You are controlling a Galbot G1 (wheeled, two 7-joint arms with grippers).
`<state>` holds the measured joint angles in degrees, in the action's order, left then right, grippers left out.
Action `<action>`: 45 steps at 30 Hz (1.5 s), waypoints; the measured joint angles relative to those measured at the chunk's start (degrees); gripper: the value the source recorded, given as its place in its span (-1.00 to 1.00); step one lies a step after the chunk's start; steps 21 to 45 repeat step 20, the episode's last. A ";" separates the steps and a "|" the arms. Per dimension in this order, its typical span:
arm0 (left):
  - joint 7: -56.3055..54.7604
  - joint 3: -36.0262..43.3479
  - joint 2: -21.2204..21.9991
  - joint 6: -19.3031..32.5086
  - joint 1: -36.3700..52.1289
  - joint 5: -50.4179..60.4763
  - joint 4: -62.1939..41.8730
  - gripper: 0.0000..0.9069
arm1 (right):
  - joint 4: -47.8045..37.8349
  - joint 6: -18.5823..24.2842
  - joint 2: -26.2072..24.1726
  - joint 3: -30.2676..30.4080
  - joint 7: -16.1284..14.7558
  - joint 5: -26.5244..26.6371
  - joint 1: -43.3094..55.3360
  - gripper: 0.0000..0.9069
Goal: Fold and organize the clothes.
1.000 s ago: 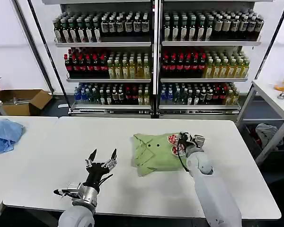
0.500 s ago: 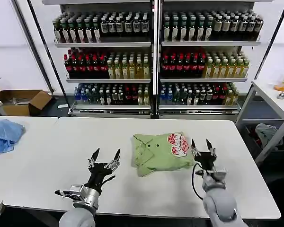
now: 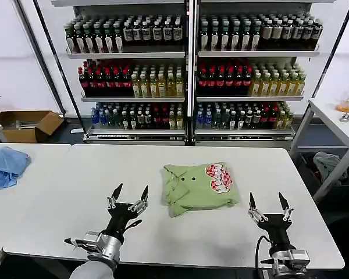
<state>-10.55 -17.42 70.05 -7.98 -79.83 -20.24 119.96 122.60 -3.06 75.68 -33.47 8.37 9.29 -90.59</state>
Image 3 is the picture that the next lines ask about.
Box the grey metal frame pole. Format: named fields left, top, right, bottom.
left=13, top=0, right=68, bottom=116

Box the open cardboard box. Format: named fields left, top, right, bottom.
left=0, top=95, right=66, bottom=144

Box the crumpled blue cloth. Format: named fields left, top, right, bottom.
left=0, top=146, right=31, bottom=189

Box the dark basket with clothes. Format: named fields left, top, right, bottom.
left=296, top=150, right=349, bottom=188

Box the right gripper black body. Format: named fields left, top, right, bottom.
left=257, top=213, right=296, bottom=253

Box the white side table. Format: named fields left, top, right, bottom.
left=289, top=98, right=349, bottom=204

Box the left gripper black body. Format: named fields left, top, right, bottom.
left=100, top=202, right=143, bottom=242

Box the dark slanted frame pole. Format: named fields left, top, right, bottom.
left=290, top=0, right=349, bottom=137

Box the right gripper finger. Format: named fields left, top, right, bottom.
left=277, top=191, right=294, bottom=222
left=247, top=191, right=266, bottom=224

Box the thin dark frame pole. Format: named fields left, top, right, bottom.
left=31, top=0, right=87, bottom=135

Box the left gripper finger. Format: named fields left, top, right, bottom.
left=130, top=184, right=150, bottom=214
left=106, top=183, right=124, bottom=210

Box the green shirt with red print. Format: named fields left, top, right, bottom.
left=162, top=162, right=241, bottom=219

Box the shelf rack with bottles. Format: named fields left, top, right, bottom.
left=51, top=0, right=324, bottom=146

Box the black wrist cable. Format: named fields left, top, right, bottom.
left=255, top=235, right=273, bottom=279

